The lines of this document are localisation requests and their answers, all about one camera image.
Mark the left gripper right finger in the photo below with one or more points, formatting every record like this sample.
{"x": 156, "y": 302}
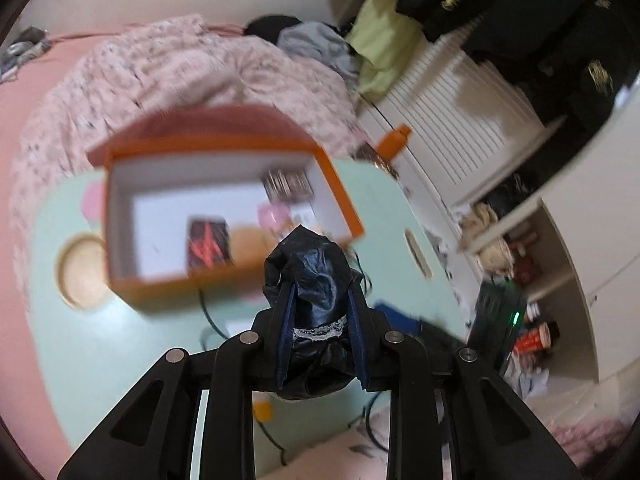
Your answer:
{"x": 360, "y": 334}

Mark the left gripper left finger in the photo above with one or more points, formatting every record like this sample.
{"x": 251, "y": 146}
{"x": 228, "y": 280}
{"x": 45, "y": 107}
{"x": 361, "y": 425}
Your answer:
{"x": 286, "y": 313}

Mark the black satin lace cloth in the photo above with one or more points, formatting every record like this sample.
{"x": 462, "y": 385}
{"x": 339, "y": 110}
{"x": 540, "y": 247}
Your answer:
{"x": 321, "y": 358}

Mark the brown plush toy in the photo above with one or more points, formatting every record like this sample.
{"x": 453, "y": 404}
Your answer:
{"x": 249, "y": 243}

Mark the pink round case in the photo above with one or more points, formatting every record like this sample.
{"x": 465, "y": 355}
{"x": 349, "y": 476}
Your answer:
{"x": 274, "y": 217}

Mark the dark red black box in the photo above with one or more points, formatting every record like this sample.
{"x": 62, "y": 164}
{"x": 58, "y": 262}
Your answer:
{"x": 208, "y": 243}

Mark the brown patterned card box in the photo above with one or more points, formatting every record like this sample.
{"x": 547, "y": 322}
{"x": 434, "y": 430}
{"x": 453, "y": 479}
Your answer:
{"x": 287, "y": 186}

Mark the orange cardboard box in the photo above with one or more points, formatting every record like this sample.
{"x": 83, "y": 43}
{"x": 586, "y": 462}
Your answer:
{"x": 154, "y": 187}

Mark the orange bottle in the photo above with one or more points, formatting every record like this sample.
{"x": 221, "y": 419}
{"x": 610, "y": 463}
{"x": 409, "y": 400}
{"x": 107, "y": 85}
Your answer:
{"x": 393, "y": 142}

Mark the mint green lap table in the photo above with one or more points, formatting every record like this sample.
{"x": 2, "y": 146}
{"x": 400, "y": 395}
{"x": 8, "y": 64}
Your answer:
{"x": 89, "y": 359}

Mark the grey garment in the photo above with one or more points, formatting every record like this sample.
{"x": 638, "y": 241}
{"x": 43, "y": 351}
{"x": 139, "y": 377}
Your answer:
{"x": 323, "y": 44}

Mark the pink floral duvet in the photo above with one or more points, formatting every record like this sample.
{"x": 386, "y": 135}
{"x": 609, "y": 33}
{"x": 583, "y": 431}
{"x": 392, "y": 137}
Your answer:
{"x": 50, "y": 124}

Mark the black garment on bed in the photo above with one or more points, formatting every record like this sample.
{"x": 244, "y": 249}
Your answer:
{"x": 269, "y": 27}

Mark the light green garment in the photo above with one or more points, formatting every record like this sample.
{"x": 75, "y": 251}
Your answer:
{"x": 385, "y": 40}

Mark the hanging black clothes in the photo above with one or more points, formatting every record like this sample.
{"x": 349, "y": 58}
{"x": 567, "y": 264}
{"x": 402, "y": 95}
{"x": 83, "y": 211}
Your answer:
{"x": 569, "y": 57}

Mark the grey bundle on bed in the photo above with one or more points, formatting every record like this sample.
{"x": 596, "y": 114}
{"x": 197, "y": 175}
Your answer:
{"x": 30, "y": 44}

